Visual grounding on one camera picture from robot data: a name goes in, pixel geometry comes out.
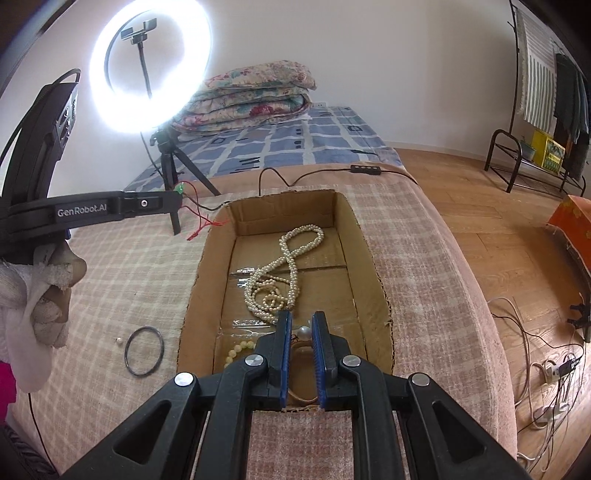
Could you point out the black clothes rack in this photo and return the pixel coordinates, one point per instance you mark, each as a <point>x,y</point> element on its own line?
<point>513,55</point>

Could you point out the black clamp stand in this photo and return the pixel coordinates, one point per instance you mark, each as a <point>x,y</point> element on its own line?
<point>584,318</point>

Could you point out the large single pearl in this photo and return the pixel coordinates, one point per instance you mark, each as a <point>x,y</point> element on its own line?
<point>303,331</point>

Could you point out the folded floral quilt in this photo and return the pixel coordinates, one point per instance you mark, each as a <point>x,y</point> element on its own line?
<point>258,92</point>

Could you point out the blue patterned bed mattress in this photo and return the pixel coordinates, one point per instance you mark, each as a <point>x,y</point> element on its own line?
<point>286,138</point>

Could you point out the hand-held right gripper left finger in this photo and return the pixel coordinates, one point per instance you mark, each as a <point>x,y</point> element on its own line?
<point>286,350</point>

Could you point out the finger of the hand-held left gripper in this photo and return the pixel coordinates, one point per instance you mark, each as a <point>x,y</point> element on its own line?
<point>143,203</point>

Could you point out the person's left hand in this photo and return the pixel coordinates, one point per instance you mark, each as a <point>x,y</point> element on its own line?
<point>32,304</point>

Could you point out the white power strip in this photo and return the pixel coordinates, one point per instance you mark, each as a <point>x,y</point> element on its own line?
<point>554,369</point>

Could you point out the orange cloth covered box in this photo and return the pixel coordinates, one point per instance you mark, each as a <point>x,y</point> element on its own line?
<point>572,221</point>

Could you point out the black phone holder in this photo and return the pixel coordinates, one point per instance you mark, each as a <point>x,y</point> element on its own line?
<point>138,34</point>

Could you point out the striped towel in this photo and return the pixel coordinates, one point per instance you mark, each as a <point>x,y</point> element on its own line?
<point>535,69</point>

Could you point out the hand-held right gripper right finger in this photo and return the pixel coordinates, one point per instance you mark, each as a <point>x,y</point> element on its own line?
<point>318,355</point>

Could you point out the black tripod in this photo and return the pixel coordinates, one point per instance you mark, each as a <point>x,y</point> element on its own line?
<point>168,166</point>

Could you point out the yellow box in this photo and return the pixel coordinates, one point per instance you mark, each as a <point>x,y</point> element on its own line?
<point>547,152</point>

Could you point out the dark hanging clothes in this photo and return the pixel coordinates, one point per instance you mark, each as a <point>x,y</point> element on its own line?
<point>570,101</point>

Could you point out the cardboard box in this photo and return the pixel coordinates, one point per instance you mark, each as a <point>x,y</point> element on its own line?
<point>369,258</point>

